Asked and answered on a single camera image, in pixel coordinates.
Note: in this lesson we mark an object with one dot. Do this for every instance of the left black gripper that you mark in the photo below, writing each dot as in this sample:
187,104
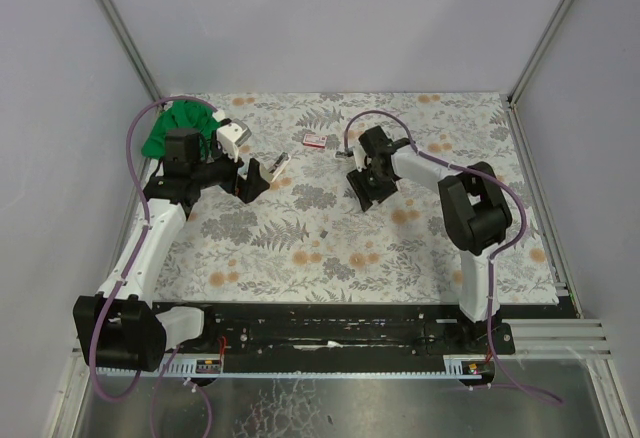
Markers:
245,184

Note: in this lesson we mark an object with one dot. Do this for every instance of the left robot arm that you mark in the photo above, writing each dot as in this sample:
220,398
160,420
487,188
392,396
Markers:
117,327

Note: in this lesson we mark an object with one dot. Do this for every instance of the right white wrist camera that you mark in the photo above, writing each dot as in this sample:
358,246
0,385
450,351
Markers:
360,157

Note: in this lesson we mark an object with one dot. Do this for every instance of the floral table mat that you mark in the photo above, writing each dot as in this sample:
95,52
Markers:
271,250

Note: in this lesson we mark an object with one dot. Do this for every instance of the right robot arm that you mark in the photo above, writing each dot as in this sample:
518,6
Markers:
474,210

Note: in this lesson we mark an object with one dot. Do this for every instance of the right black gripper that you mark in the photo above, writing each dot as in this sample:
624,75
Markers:
370,186

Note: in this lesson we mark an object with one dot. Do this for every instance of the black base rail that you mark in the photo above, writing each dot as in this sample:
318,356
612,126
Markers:
250,339

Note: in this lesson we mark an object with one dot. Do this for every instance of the green cloth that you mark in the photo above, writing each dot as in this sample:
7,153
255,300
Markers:
180,114

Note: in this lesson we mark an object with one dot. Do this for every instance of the olive green stapler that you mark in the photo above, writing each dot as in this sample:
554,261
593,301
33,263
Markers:
276,169

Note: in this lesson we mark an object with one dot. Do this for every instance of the red staple box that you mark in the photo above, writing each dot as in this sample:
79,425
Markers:
314,141

